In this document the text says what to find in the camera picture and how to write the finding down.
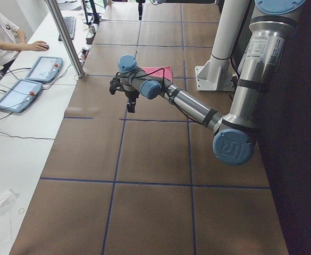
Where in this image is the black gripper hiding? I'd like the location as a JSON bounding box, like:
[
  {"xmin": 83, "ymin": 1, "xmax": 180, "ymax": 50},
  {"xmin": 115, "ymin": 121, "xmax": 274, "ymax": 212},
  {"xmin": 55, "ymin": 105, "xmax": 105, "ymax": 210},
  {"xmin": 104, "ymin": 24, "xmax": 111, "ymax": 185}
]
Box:
[
  {"xmin": 136, "ymin": 0, "xmax": 144, "ymax": 13},
  {"xmin": 124, "ymin": 87, "xmax": 140, "ymax": 113}
]

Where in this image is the pink towel white trim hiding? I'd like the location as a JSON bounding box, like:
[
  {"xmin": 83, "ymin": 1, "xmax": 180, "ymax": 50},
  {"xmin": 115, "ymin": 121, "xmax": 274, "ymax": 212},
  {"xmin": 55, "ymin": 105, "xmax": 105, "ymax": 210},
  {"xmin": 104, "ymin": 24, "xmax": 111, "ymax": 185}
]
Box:
[{"xmin": 142, "ymin": 66, "xmax": 173, "ymax": 82}]

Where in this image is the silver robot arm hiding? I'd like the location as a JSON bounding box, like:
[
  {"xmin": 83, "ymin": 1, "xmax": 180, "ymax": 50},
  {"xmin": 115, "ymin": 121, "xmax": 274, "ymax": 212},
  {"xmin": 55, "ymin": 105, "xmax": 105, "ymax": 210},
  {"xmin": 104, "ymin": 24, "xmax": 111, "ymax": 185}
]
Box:
[
  {"xmin": 136, "ymin": 0, "xmax": 166, "ymax": 16},
  {"xmin": 110, "ymin": 1, "xmax": 304, "ymax": 166}
]

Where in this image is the person's right hand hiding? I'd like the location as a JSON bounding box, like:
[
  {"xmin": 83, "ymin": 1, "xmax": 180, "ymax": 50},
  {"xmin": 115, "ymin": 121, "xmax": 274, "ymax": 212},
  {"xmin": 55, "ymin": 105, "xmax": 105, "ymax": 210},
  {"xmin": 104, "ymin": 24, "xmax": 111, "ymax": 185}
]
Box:
[{"xmin": 30, "ymin": 41, "xmax": 48, "ymax": 52}]

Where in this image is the small steel cup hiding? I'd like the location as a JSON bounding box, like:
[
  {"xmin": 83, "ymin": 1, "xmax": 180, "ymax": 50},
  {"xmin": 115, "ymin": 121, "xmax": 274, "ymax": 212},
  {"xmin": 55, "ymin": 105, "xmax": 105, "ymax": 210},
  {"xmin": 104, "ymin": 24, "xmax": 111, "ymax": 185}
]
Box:
[{"xmin": 88, "ymin": 25, "xmax": 96, "ymax": 34}]

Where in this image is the black keyboard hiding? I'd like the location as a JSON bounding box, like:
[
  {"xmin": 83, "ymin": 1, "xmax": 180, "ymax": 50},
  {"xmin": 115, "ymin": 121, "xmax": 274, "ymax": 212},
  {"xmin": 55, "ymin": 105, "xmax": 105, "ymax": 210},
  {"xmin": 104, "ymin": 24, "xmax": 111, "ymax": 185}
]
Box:
[{"xmin": 63, "ymin": 16, "xmax": 76, "ymax": 40}]

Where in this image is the far blue teach pendant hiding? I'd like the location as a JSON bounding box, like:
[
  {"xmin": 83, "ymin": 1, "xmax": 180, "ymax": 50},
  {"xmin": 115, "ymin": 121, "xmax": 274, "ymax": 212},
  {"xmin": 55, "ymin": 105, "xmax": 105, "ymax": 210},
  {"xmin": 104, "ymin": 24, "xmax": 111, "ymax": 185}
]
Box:
[{"xmin": 26, "ymin": 56, "xmax": 63, "ymax": 83}]

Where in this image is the blue teach pendant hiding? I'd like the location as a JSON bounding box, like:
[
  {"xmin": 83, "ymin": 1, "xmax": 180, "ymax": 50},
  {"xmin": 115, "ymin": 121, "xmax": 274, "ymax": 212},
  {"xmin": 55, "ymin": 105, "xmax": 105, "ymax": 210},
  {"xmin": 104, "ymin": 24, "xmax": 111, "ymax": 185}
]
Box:
[
  {"xmin": 26, "ymin": 56, "xmax": 63, "ymax": 83},
  {"xmin": 0, "ymin": 79, "xmax": 43, "ymax": 113}
]

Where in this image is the near blue teach pendant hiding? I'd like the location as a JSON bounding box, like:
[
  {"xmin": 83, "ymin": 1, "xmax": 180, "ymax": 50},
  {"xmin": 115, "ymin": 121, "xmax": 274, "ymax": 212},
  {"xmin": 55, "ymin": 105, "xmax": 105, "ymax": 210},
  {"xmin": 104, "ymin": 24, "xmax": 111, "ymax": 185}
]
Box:
[{"xmin": 0, "ymin": 79, "xmax": 43, "ymax": 113}]

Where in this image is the person in white shirt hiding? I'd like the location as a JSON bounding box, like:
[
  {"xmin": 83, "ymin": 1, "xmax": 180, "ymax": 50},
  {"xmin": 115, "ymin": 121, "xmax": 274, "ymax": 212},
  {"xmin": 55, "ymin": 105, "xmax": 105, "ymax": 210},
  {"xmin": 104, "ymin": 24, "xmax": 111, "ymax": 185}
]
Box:
[{"xmin": 0, "ymin": 13, "xmax": 33, "ymax": 73}]

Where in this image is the crumpled white tissue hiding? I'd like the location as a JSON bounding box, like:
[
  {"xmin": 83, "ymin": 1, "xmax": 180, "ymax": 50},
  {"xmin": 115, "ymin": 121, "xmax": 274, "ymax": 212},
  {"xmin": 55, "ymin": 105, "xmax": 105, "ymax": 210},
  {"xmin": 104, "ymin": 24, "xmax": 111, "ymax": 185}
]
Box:
[{"xmin": 0, "ymin": 189, "xmax": 20, "ymax": 208}]

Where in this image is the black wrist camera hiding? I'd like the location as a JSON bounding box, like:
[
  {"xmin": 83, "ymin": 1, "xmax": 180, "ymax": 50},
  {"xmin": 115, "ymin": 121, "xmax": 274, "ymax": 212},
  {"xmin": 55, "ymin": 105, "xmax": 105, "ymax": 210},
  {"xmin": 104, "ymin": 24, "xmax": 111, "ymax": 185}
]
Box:
[{"xmin": 109, "ymin": 76, "xmax": 121, "ymax": 95}]

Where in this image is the black camera cable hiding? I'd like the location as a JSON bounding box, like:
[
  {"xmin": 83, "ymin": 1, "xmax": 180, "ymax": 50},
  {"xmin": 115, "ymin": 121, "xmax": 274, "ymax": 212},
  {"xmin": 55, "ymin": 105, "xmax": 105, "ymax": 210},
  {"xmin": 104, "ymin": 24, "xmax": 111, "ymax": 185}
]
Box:
[{"xmin": 115, "ymin": 67, "xmax": 196, "ymax": 125}]

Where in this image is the aluminium frame post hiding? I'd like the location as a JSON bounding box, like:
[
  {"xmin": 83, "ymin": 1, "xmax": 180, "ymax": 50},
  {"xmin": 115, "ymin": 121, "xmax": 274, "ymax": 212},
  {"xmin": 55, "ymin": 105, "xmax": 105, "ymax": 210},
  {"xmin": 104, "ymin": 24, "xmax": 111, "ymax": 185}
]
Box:
[{"xmin": 46, "ymin": 0, "xmax": 85, "ymax": 78}]

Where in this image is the white mounting post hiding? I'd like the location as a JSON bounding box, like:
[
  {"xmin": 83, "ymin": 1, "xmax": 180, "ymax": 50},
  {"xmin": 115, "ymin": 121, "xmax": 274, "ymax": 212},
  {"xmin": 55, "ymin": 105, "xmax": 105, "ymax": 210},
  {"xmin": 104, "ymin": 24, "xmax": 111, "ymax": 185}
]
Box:
[{"xmin": 195, "ymin": 0, "xmax": 250, "ymax": 91}]

